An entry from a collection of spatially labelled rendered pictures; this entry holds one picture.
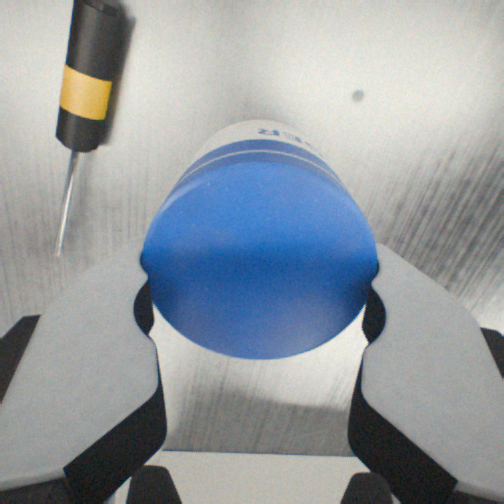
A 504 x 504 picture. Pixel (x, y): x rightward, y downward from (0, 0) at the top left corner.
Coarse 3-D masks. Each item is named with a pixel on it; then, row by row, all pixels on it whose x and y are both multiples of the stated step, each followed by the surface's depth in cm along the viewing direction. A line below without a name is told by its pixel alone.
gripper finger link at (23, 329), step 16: (32, 320) 8; (16, 336) 7; (0, 352) 7; (16, 352) 7; (0, 368) 7; (16, 368) 7; (0, 384) 6; (0, 400) 6; (0, 496) 5; (16, 496) 5; (32, 496) 5; (48, 496) 5; (64, 496) 5
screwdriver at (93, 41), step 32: (96, 0) 21; (96, 32) 21; (64, 64) 23; (96, 64) 22; (64, 96) 23; (96, 96) 23; (64, 128) 24; (96, 128) 25; (64, 192) 28; (64, 224) 29
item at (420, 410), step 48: (384, 288) 9; (432, 288) 9; (384, 336) 8; (432, 336) 8; (480, 336) 8; (384, 384) 7; (432, 384) 7; (480, 384) 7; (384, 432) 6; (432, 432) 6; (480, 432) 6; (432, 480) 5; (480, 480) 5
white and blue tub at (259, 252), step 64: (256, 128) 13; (192, 192) 9; (256, 192) 9; (320, 192) 9; (192, 256) 10; (256, 256) 10; (320, 256) 10; (192, 320) 11; (256, 320) 11; (320, 320) 11
